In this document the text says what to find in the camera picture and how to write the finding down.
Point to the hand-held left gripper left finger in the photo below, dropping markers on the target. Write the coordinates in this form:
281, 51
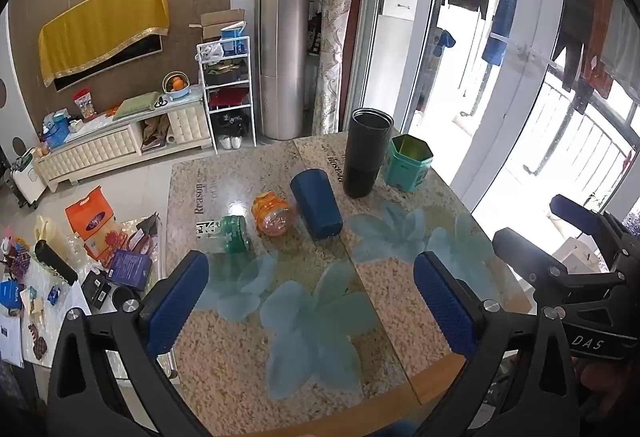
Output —
175, 304

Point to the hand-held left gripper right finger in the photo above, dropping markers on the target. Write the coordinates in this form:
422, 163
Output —
446, 307

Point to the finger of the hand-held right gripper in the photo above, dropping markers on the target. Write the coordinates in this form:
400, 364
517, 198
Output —
574, 214
525, 256

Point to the dark blue cup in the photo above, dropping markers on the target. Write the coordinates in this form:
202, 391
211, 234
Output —
316, 209

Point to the purple box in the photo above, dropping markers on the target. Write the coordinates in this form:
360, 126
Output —
129, 268

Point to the balcony railing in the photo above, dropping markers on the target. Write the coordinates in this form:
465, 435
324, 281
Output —
587, 132

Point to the green plastic bottle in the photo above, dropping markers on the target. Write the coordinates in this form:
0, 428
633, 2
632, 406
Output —
227, 234

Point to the orange printed bag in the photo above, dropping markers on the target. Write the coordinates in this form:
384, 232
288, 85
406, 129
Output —
95, 222

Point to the black long case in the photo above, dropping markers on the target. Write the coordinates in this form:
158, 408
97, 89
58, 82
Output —
55, 263

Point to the orange plastic jar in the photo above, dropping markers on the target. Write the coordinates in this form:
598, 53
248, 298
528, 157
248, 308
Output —
272, 215

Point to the teal hexagonal tin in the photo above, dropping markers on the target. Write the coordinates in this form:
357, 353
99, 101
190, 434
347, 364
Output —
407, 163

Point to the white tv cabinet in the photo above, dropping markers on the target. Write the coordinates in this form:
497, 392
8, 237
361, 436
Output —
115, 144

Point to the white shoes pair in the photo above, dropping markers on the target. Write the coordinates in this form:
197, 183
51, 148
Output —
231, 142

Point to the black tall tumbler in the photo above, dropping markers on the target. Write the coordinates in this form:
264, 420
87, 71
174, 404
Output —
367, 152

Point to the hanging brown garment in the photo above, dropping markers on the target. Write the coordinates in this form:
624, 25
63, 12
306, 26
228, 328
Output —
599, 42

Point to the hanging black garment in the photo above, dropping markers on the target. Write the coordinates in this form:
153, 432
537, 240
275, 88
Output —
572, 22

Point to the white suitcase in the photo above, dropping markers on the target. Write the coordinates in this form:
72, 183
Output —
27, 178

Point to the green cushion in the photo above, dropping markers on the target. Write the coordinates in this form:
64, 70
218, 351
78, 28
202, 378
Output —
136, 105

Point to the hanging blue shirt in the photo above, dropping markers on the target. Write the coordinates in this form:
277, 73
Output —
502, 24

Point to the blue box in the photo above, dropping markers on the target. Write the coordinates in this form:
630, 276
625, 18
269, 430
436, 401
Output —
55, 132

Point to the teal fruit basket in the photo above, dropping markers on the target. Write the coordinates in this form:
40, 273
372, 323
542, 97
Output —
176, 87

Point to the white metal rack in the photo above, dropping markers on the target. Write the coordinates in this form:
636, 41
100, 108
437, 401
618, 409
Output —
227, 92

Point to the red snack bag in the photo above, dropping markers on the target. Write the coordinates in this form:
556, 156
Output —
85, 104

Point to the black television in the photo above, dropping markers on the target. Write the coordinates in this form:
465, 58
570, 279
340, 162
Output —
117, 59

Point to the white plastic bag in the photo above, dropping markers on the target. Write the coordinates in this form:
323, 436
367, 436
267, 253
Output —
212, 51

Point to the blue package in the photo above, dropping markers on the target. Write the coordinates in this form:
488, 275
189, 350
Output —
234, 39

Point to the cardboard box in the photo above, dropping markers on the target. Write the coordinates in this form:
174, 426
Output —
215, 24

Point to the yellow cloth cover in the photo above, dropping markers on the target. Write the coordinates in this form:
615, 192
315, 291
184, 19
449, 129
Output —
102, 24

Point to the patterned beige curtain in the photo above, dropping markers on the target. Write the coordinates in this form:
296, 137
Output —
335, 27

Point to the silver standing air conditioner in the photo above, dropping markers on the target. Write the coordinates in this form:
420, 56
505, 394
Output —
285, 27

